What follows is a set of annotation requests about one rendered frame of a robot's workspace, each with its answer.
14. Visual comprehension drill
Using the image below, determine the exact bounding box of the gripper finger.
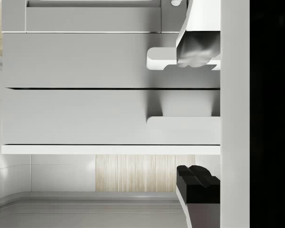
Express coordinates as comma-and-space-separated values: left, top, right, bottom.
176, 164, 221, 228
175, 0, 221, 68

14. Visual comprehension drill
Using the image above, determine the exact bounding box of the white cabinet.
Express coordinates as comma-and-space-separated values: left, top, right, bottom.
1, 0, 221, 155

